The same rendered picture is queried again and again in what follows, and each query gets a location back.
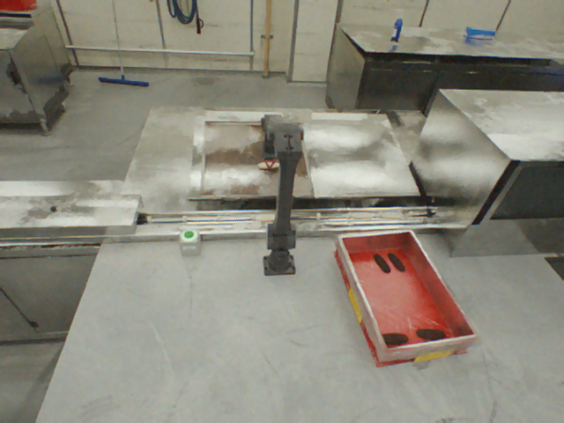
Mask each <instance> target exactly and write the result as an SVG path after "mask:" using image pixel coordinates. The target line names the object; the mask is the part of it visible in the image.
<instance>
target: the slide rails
mask: <svg viewBox="0 0 564 423"><path fill-rule="evenodd" d="M379 212H382V213H385V212H399V213H401V214H403V215H408V214H409V211H372V212H368V213H371V214H373V216H378V214H379ZM349 213H352V214H354V213H357V212H328V213H320V215H321V216H320V217H348V215H349ZM430 214H433V212H432V211H413V215H430ZM252 215H255V216H256V217H257V216H260V215H275V216H276V214H241V215H196V216H186V219H218V216H221V219H252ZM316 215H317V213H291V218H307V217H316ZM147 218H148V217H137V221H146V220H147ZM151 218H152V220H183V216H154V217H151ZM433 218H434V217H407V218H401V219H433ZM323 220H361V219H290V221H323ZM247 222H260V221H256V220H251V221H212V222H173V223H137V224H138V225H170V224H208V223H247Z"/></svg>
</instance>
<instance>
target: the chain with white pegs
mask: <svg viewBox="0 0 564 423"><path fill-rule="evenodd" d="M352 215H353V214H352V213H349V215H348V218H323V219H352ZM412 215H413V212H412V211H410V212H409V214H408V216H403V218H407V217H433V216H412ZM320 216H321V215H320V213H317V215H316V219H320ZM147 220H148V222H137V223H173V221H168V222H166V221H164V222H152V218H151V217H148V218H147ZM251 220H256V216H255V215H252V219H248V220H246V219H244V220H221V216H218V220H211V221H210V220H205V221H187V220H186V216H183V221H174V222H212V221H251Z"/></svg>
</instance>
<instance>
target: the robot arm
mask: <svg viewBox="0 0 564 423"><path fill-rule="evenodd" d="M261 126H262V128H263V131H265V139H264V143H262V145H263V147H262V152H263V161H264V162H265V164H266V165H267V167H268V168H272V167H273V165H274V164H275V163H276V162H278V161H279V172H278V199H277V211H276V217H275V219H274V221H273V224H269V225H267V228H266V246H267V249H271V253H270V254H269V255H268V256H263V272H264V275H265V276H280V275H294V274H295V265H294V260H293V255H290V251H288V249H295V244H296V237H295V235H296V226H295V224H291V223H290V218H291V209H292V200H293V183H294V174H295V169H296V166H297V163H298V161H299V158H301V156H302V147H301V141H303V140H304V129H303V128H302V127H301V126H298V125H292V124H291V123H289V122H285V121H284V120H283V119H282V117H281V115H264V117H262V118H261ZM272 160H273V162H272V163H271V165H269V163H268V162H271V161H272Z"/></svg>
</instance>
